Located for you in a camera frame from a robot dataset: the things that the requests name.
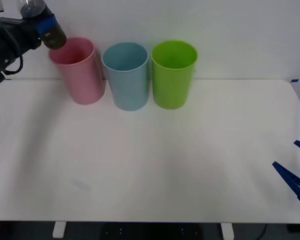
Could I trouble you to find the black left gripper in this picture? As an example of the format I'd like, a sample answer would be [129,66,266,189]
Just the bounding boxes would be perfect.
[0,14,57,52]

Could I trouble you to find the dark plastic bottle black cap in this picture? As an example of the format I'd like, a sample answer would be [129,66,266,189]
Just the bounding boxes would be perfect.
[19,0,67,51]

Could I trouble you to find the pink plastic bin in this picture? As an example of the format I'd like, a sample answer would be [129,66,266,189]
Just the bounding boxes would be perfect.
[48,36,106,106]

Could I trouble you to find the white table leg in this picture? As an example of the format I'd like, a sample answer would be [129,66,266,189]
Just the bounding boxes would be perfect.
[220,222,235,240]
[52,221,67,239]

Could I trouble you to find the pale blue plastic bin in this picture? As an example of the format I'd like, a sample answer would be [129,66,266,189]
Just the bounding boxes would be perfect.
[101,42,151,112]

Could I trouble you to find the green plastic bin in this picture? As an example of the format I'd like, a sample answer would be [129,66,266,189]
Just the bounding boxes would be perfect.
[150,40,199,110]

